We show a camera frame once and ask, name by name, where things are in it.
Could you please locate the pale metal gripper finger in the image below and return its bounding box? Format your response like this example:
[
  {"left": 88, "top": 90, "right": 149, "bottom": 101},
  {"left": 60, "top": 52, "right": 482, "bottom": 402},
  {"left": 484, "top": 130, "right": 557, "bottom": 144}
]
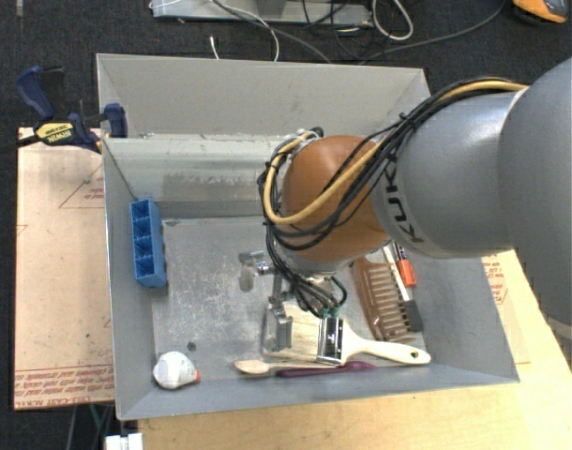
[
  {"left": 263, "top": 303, "right": 294, "bottom": 352},
  {"left": 237, "top": 249, "right": 268, "bottom": 293}
]

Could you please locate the grey metal bin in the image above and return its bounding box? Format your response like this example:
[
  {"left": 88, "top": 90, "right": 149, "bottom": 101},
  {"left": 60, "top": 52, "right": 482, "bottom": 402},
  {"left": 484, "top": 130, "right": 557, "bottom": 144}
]
[{"left": 96, "top": 52, "right": 520, "bottom": 422}]

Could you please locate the pale wooden spoon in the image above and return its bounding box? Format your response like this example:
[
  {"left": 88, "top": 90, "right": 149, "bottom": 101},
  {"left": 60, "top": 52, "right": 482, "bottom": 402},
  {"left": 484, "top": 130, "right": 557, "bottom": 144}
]
[{"left": 233, "top": 358, "right": 335, "bottom": 377}]

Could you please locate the dark purple plastic stick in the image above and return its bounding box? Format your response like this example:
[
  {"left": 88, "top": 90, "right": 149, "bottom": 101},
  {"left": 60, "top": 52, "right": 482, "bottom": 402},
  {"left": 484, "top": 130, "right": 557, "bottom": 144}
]
[{"left": 275, "top": 360, "right": 376, "bottom": 379}]

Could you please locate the brown plastic comb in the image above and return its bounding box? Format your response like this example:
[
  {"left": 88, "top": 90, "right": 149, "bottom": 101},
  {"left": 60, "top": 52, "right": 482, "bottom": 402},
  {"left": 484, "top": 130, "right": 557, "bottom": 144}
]
[{"left": 351, "top": 256, "right": 418, "bottom": 345}]

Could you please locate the blue plastic compartment tray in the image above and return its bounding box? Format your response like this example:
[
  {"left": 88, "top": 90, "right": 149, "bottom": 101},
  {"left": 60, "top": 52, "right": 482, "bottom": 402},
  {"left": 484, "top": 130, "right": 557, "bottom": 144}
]
[{"left": 128, "top": 198, "right": 169, "bottom": 289}]

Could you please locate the white rounded object orange tip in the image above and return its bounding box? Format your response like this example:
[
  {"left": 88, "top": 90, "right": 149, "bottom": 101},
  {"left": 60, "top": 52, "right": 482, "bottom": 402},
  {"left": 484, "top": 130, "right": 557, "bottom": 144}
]
[{"left": 152, "top": 350, "right": 202, "bottom": 391}]

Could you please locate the paintbrush with pale wooden handle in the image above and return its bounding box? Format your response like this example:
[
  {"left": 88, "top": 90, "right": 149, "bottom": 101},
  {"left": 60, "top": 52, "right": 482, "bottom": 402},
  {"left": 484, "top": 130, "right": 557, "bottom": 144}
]
[{"left": 261, "top": 303, "right": 432, "bottom": 368}]

